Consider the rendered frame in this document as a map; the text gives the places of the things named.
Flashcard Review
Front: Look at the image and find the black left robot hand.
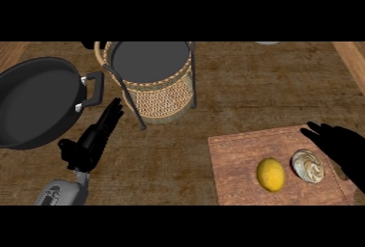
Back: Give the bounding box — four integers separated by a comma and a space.
58, 96, 126, 174

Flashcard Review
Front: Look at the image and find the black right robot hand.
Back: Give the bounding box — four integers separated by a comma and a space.
300, 121, 365, 195

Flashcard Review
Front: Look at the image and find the brown wooden cutting board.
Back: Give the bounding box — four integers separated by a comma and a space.
207, 123, 357, 206

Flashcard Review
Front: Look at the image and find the wicker tiered basket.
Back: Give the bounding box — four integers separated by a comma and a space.
94, 41, 198, 131

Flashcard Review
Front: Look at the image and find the yellow lemon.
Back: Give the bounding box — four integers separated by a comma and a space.
256, 156, 287, 194

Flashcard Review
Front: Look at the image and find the pale wooden edge strip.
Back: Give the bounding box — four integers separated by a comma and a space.
331, 41, 365, 88

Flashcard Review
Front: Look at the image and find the black pan with handles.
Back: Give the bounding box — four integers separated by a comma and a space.
0, 56, 105, 151

